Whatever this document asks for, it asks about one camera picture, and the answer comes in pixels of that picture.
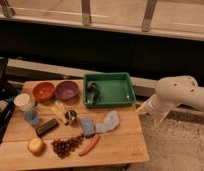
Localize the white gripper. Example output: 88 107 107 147
137 95 162 119

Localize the dark red grape bunch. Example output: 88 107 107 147
51 135 84 158

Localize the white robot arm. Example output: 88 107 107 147
137 76 204 120

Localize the green plastic tray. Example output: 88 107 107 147
83 72 136 108

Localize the black metal tool in tray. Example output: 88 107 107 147
87 81 100 105

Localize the light blue crumpled cloth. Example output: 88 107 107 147
95 111 120 133

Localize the orange carrot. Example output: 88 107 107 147
78 134 100 156

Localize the blue sponge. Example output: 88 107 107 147
81 117 95 138

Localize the small metal cup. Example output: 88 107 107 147
64 110 77 125

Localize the purple bowl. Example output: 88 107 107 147
55 81 78 100

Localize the black rectangular block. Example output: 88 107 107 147
35 119 59 137

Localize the wooden board table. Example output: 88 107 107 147
0 79 150 171

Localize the red bowl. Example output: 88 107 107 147
33 82 55 102

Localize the blue plastic cup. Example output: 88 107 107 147
23 109 39 125

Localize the red yellow apple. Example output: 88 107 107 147
28 138 44 154

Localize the white cup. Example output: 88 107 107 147
14 93 35 111

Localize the black equipment at left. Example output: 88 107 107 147
0 57 14 145

